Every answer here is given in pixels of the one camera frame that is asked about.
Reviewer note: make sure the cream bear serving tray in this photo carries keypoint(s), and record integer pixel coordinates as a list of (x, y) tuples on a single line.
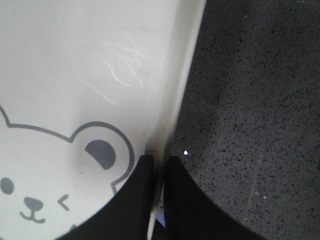
[(86, 88)]

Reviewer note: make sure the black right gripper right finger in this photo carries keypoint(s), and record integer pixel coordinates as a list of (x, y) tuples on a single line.
[(190, 215)]

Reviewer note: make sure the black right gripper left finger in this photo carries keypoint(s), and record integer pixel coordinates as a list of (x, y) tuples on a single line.
[(127, 215)]

